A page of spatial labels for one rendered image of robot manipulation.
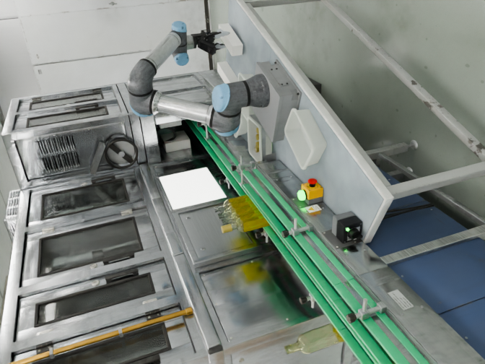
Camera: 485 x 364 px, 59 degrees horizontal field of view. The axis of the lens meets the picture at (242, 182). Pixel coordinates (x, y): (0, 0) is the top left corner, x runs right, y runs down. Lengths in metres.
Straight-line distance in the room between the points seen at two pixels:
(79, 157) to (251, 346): 1.73
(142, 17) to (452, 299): 4.71
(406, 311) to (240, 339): 0.63
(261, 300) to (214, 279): 0.24
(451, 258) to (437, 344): 0.43
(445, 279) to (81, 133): 2.18
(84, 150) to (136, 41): 2.84
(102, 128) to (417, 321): 2.14
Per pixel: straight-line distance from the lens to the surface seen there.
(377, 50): 2.36
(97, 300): 2.02
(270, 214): 1.96
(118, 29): 5.51
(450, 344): 1.40
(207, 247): 2.10
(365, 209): 1.62
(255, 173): 2.14
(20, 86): 6.12
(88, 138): 2.89
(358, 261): 1.59
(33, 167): 2.96
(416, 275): 1.62
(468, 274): 1.68
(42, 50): 5.53
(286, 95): 1.86
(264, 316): 1.81
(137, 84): 2.03
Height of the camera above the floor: 1.59
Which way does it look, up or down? 17 degrees down
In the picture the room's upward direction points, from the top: 103 degrees counter-clockwise
